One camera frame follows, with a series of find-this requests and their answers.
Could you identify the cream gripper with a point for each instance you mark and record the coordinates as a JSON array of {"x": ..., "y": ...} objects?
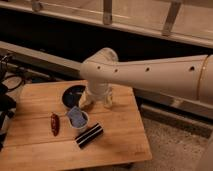
[{"x": 86, "y": 101}]

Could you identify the red chili pepper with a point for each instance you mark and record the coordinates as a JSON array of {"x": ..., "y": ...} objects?
[{"x": 55, "y": 124}]

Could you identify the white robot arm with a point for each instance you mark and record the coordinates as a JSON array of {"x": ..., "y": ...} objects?
[{"x": 187, "y": 78}]

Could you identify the dark blue bowl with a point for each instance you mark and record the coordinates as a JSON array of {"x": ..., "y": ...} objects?
[{"x": 72, "y": 95}]

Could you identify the blue sponge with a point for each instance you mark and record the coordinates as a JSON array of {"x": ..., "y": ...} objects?
[{"x": 75, "y": 109}]

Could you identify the clear plastic bottle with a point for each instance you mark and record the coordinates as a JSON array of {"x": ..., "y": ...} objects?
[{"x": 108, "y": 98}]

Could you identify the black rectangular box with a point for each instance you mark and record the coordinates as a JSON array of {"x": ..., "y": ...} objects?
[{"x": 90, "y": 134}]

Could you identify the metal window rail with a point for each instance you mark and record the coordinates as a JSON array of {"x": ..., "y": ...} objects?
[{"x": 185, "y": 21}]

